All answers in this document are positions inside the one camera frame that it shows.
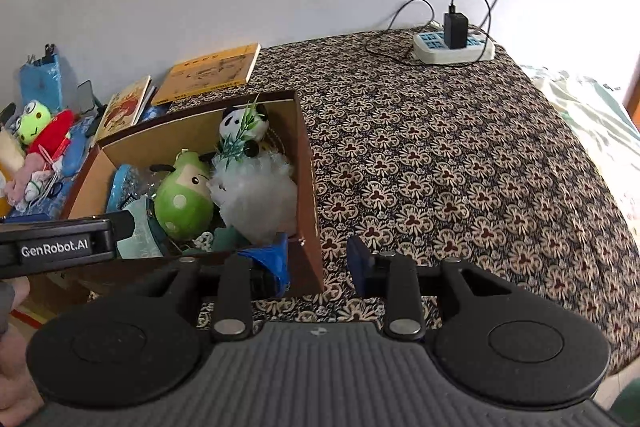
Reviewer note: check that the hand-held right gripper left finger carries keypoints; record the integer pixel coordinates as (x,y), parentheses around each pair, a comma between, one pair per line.
(272,264)

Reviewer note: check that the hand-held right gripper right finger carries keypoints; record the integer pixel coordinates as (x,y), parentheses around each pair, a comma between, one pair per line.
(359,264)

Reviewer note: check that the teal cloth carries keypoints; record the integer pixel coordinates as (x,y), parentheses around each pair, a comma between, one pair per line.
(230,239)

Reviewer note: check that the white mesh bath pouf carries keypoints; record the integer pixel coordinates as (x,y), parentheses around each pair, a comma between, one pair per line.
(252,199)

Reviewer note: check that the light teal zip pouch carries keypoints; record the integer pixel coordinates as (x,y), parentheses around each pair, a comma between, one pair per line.
(135,227)

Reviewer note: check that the brown cardboard box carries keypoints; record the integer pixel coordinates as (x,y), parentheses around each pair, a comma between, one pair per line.
(305,187)

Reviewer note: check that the green pear plush toy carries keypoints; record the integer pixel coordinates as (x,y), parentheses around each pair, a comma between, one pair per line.
(182,202)

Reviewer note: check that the panda plush with bamboo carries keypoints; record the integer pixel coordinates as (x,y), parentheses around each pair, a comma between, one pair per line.
(240,127)

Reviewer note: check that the pink plush toy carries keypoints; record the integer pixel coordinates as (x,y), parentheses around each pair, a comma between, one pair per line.
(30,179)

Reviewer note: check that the green frog plush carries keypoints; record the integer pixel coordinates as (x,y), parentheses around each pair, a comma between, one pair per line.
(32,122)

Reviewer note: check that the cartoon cover book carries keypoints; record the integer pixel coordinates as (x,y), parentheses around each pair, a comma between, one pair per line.
(122,109)

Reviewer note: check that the blue bag with clip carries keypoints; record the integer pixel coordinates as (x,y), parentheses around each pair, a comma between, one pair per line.
(42,79)

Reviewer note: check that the yellow book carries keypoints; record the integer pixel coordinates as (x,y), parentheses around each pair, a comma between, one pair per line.
(210,72)

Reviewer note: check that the white power strip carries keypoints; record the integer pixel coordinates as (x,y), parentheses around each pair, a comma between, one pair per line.
(430,47)

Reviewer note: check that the black charger plug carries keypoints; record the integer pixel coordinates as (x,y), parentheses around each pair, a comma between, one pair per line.
(456,29)

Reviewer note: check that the light green blanket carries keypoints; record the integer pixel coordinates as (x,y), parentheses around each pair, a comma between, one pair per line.
(595,122)

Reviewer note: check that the dark green object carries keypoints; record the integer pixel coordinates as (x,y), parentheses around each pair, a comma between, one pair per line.
(627,404)

